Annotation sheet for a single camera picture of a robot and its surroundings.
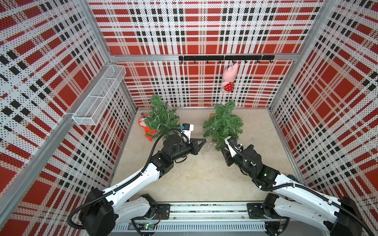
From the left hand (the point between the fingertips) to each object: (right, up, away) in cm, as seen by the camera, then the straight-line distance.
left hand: (207, 140), depth 72 cm
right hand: (+9, -3, +3) cm, 10 cm away
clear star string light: (-26, +8, +12) cm, 30 cm away
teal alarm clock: (+46, -20, +4) cm, 51 cm away
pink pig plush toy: (+15, +38, +20) cm, 46 cm away
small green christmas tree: (-25, +12, +10) cm, 30 cm away
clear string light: (+10, +9, +6) cm, 15 cm away
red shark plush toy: (-38, +1, +29) cm, 48 cm away
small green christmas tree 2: (+10, +8, +6) cm, 14 cm away
